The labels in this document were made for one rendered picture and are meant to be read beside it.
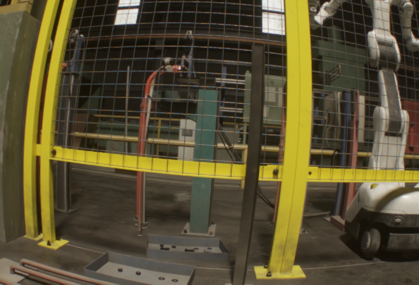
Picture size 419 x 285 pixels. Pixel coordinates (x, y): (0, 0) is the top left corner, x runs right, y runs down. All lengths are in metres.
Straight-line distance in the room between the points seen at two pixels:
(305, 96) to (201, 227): 1.00
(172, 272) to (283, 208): 0.48
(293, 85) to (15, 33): 1.17
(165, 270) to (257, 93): 0.72
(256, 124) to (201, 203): 0.91
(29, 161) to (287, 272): 1.18
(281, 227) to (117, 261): 0.64
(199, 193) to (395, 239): 1.13
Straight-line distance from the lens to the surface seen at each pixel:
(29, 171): 1.54
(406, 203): 1.55
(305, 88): 1.33
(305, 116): 1.32
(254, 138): 1.13
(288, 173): 1.30
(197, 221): 1.98
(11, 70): 1.47
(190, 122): 7.16
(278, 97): 7.38
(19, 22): 1.52
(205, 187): 1.95
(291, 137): 1.30
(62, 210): 2.24
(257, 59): 1.16
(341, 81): 10.36
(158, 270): 1.34
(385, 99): 2.03
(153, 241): 1.73
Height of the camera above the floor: 0.50
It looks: 2 degrees up
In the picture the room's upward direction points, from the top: 4 degrees clockwise
